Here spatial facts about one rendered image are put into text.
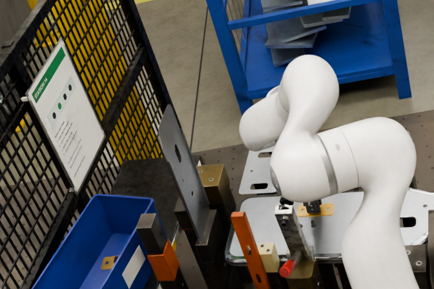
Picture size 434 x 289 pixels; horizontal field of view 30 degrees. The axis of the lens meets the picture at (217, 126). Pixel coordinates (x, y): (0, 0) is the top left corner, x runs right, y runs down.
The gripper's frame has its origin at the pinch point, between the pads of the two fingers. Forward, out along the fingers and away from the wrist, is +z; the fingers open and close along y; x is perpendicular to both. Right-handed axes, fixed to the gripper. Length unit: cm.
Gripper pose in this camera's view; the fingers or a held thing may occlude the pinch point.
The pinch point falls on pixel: (312, 202)
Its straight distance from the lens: 188.9
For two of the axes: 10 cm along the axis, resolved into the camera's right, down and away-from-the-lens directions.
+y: 2.0, -6.3, 7.5
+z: 2.6, 7.7, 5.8
